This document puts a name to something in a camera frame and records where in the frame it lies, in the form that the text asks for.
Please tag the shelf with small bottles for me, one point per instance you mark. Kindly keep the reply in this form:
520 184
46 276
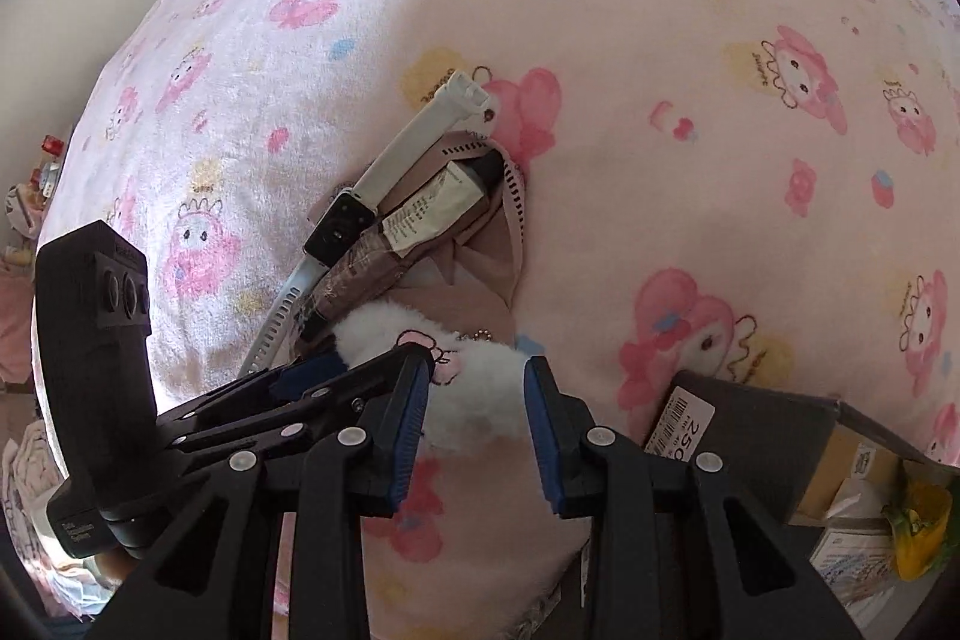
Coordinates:
25 207

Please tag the white plush bunny toy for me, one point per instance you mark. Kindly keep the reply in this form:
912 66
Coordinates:
476 395

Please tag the mauve hand cream tube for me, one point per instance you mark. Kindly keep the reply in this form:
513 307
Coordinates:
362 254

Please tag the pink cartoon print blanket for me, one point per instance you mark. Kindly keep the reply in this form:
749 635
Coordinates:
762 190

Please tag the brown cardboard small box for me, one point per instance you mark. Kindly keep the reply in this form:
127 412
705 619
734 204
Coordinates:
854 480

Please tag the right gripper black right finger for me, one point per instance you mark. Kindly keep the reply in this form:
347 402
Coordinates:
674 551

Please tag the yellow flower toy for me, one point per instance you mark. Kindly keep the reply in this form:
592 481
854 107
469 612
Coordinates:
924 536

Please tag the white printed paper booklet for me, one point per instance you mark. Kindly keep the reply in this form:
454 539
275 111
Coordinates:
856 560

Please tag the black cardboard storage box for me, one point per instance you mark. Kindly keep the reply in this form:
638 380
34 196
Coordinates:
770 442

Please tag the white strap smartwatch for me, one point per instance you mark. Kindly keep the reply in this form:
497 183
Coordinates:
390 182

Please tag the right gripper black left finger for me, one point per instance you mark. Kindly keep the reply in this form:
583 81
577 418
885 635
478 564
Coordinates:
204 515

